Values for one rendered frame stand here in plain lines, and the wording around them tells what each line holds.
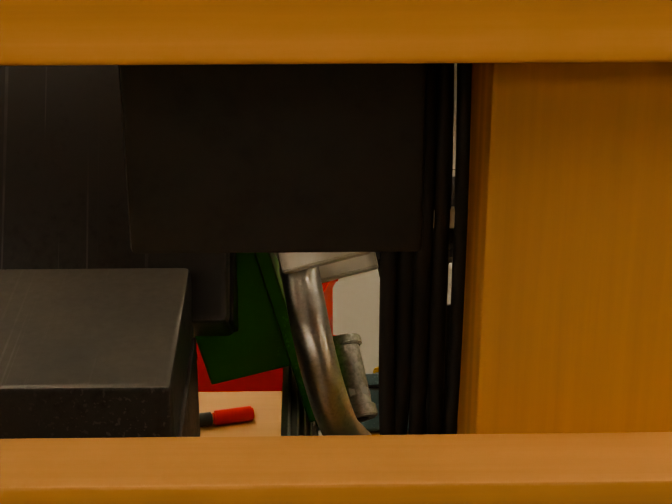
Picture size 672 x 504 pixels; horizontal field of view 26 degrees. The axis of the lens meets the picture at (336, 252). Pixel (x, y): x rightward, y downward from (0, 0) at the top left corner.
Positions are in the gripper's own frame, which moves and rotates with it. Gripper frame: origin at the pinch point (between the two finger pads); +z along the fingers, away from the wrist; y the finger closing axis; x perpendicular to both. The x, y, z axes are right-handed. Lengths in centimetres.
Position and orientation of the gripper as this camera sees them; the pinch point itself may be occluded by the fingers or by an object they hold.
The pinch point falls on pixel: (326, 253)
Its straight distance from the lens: 113.2
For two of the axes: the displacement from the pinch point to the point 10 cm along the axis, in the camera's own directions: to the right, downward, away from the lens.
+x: 1.9, 9.1, -3.7
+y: -1.8, -3.4, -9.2
